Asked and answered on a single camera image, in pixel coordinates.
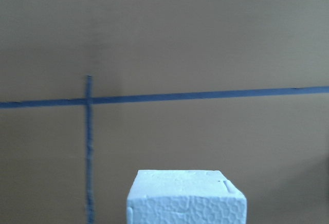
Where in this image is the light blue foam block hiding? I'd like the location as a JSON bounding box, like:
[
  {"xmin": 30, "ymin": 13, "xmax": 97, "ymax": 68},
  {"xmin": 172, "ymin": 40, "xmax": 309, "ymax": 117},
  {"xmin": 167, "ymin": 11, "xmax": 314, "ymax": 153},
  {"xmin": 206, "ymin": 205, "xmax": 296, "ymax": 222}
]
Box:
[{"xmin": 126, "ymin": 170, "xmax": 247, "ymax": 223}]

